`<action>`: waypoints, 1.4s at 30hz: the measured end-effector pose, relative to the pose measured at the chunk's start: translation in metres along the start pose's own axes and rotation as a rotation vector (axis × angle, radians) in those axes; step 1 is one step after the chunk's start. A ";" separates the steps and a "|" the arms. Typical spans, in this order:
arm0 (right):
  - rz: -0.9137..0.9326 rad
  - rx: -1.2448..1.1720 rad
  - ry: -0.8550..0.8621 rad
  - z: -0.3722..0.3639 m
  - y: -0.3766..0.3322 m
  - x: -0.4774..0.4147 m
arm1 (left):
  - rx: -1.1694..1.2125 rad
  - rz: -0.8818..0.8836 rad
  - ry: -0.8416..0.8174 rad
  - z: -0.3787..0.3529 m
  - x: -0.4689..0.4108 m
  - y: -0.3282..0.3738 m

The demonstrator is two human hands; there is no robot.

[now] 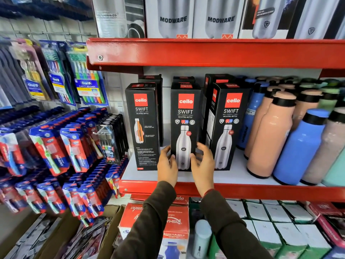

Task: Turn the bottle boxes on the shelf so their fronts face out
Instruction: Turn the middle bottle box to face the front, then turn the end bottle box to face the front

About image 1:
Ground black white bottle box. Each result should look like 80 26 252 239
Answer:
238 0 308 40

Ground person's right forearm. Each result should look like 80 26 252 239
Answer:
201 189 273 259

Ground person's left hand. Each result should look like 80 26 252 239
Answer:
157 145 178 188

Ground person's left forearm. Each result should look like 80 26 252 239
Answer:
111 181 177 259

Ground brown cardboard box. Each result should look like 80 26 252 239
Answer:
34 204 126 259

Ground pile of dark packets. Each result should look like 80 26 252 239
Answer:
61 216 111 259

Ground grey appliance box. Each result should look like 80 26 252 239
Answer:
91 0 148 39

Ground peach bottle black collar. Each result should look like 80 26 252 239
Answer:
247 91 297 179
291 89 323 131
244 86 285 160

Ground cluster of pastel bottle tops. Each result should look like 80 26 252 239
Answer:
236 75 345 112

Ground blue toothbrush multipack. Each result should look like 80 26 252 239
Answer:
39 40 77 106

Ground black bottle box steel picture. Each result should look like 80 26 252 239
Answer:
202 83 250 171
170 82 203 172

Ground pile of grey packets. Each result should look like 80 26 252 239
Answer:
3 213 63 259

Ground row of dark hanging packs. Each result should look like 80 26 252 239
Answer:
0 37 31 110

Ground rows of red blue toothbrush packets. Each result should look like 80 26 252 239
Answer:
0 106 130 227

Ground greyish pink bottle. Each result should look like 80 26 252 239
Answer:
300 107 345 186

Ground dark box steel bottle picture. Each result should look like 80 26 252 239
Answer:
286 0 345 40

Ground blue box corner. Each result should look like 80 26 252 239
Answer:
321 246 345 259

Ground stack of white green boxes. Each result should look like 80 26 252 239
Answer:
209 198 332 259

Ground row of black toothbrush packs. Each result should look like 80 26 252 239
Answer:
95 113 129 165

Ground red white carton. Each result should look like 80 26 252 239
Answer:
118 203 190 259

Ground wide blue bottle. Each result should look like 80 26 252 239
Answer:
272 109 331 186

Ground slim blue bottle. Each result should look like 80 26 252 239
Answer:
237 81 270 151

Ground red metal shelf white board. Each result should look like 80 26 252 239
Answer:
118 147 345 203

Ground small white bottle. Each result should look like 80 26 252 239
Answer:
192 219 213 259

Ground person's right hand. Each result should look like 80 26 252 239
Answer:
190 142 215 197

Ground row of blue hanging packets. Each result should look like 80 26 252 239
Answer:
0 0 94 21

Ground white box steel bottle picture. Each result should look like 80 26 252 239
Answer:
192 0 246 39
144 0 195 39

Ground red patterned box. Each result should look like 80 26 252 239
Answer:
304 201 345 249

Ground multicolour toothbrush multipack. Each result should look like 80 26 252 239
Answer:
65 42 109 106

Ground flat red carton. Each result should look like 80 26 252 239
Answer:
130 193 190 207

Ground mint green bottle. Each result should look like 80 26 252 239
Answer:
321 155 345 187

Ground yellow toothbrush multipack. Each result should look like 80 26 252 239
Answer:
9 39 53 102

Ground black bottle box orange picture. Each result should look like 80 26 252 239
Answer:
125 83 161 171

